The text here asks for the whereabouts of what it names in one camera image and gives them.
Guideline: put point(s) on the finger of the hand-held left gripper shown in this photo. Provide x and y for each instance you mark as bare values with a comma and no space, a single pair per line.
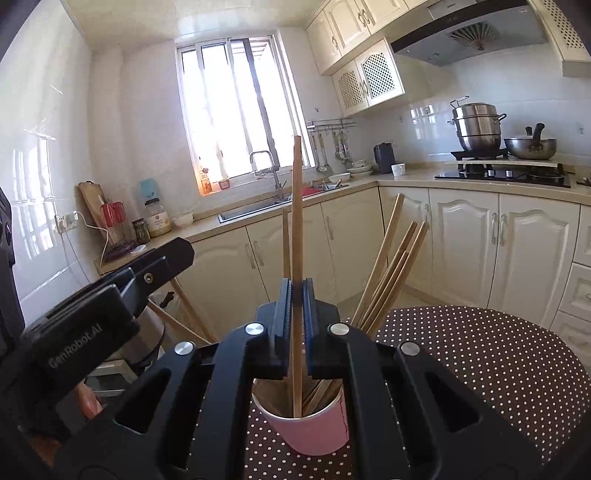
120,284
161,261

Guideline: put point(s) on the wooden cutting board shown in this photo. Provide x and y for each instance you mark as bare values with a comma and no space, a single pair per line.
90,203

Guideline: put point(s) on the cream lattice door cabinet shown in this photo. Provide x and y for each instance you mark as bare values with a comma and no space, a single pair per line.
568,32
378,76

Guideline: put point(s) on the steel faucet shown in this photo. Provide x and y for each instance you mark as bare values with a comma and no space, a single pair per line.
276,184

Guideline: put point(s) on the steel steamer pot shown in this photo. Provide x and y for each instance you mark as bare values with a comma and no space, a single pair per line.
478,127

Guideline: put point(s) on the small white cup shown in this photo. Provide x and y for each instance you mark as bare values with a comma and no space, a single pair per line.
398,170

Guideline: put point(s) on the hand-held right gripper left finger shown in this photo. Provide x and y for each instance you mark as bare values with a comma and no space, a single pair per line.
287,318

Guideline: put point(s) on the red basin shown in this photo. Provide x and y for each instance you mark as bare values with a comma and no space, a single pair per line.
314,189

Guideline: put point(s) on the brown polka dot tablecloth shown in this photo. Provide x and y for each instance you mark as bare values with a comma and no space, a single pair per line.
485,369

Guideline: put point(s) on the wall socket with charger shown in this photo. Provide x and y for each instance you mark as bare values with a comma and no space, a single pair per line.
67,220

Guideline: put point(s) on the cream upper wall cabinets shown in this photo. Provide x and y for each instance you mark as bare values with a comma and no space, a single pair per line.
346,27

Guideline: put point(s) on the person's left hand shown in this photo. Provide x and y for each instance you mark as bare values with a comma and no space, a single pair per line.
87,401

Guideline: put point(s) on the pink cup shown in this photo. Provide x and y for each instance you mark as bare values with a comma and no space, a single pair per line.
309,438

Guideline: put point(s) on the hanging metal skimmer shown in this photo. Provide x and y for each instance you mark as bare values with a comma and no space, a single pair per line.
343,147

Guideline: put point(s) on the white metal stool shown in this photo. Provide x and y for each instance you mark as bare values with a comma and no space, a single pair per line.
111,369

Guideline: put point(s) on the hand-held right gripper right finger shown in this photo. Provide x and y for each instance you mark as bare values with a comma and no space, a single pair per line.
308,318

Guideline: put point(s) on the steel wok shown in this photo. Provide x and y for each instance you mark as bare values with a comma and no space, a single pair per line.
528,146

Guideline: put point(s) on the red kitchen tool set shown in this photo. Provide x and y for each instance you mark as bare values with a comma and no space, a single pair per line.
112,214

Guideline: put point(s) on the purple cloth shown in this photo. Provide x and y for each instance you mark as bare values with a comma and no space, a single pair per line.
119,252

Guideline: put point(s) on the steel kitchen sink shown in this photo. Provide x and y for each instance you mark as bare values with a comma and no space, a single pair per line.
249,210

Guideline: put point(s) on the orange bottle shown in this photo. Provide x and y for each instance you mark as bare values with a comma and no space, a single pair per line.
206,182

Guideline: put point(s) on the large glass jar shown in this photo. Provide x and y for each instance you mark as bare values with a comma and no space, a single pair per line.
158,220

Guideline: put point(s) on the stack of white dishes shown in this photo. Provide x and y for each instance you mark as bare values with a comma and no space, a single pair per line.
360,168

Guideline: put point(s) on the white wooden board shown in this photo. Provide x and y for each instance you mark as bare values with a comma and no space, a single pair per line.
508,161

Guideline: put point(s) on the black range hood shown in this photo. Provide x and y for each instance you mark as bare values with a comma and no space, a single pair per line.
461,37

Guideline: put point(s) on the wall utensil rail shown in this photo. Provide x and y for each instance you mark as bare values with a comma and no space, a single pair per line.
331,124

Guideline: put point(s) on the cream base cabinets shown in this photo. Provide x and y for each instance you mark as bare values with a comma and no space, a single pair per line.
461,240

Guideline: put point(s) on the light blue box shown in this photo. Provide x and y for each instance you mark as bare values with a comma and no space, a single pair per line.
148,190

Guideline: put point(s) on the black rice cooker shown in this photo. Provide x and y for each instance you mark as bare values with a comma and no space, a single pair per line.
150,332

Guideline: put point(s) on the hanging metal ladle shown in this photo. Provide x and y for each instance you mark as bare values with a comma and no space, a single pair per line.
322,161

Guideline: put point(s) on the black kettle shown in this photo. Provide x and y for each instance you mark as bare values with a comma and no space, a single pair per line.
384,159

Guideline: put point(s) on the small dark jar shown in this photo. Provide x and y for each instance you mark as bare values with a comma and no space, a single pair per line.
141,231

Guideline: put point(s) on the small white bowl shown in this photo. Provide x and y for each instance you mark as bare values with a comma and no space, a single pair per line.
183,220

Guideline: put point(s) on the sliding kitchen window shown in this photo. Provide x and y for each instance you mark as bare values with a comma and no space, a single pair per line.
231,115

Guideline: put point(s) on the black gas stove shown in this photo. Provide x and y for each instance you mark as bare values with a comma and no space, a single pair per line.
503,177

